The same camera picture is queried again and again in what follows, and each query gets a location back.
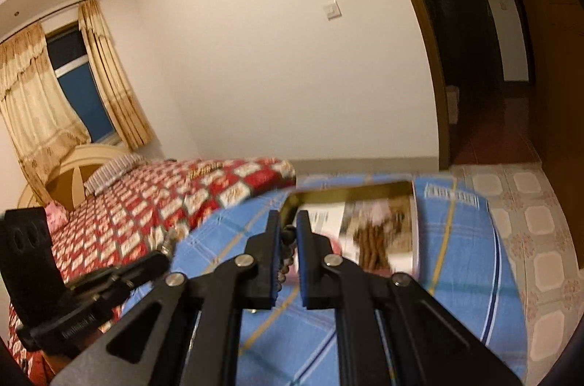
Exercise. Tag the window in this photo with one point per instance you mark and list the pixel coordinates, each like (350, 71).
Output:
(77, 89)

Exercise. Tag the red bear-print blanket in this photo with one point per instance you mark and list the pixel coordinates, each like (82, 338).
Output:
(137, 212)

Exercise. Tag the pink pillow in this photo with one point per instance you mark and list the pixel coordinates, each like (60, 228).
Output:
(55, 216)

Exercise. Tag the blue plaid cloth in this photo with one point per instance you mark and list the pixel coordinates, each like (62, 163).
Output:
(456, 276)

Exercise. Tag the narrow beige patterned curtain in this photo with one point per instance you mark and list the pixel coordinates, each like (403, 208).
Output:
(114, 85)

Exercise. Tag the wide beige patterned curtain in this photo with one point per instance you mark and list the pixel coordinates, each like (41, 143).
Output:
(32, 108)

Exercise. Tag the white light switch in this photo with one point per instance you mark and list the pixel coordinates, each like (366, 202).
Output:
(332, 10)

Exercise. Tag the pink metal tin box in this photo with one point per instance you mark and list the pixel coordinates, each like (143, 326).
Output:
(401, 203)

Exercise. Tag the cream wooden headboard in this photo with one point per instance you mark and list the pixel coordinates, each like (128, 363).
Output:
(68, 171)

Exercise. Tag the striped pillow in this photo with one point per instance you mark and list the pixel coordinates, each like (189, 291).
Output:
(112, 170)

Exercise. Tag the brown wooden door frame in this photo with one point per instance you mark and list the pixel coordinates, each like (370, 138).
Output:
(429, 48)

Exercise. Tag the brown wooden door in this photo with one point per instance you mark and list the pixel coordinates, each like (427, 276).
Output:
(559, 94)

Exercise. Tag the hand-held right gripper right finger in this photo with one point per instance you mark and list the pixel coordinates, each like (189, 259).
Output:
(302, 272)

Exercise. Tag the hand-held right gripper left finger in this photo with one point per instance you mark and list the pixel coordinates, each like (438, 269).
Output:
(275, 272)

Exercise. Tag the beige box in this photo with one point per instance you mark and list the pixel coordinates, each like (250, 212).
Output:
(452, 105)

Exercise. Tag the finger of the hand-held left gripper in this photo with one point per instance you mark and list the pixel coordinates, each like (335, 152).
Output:
(116, 279)

